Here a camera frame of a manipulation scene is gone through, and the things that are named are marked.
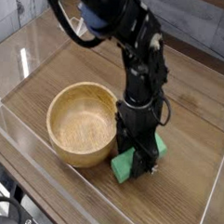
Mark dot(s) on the black table leg bracket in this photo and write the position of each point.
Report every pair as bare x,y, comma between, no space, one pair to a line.
26,211

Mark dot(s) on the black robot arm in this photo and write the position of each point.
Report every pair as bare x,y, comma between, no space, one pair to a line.
136,31

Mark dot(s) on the clear acrylic tray walls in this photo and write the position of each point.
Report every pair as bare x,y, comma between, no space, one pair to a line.
39,61

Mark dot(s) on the clear acrylic corner bracket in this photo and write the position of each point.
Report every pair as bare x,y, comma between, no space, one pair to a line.
77,25

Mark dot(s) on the green rectangular block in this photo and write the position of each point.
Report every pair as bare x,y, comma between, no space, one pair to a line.
122,163

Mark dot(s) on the wooden bowl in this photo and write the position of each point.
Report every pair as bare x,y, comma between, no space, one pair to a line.
80,124

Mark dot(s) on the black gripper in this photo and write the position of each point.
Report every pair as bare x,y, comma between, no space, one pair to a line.
136,126

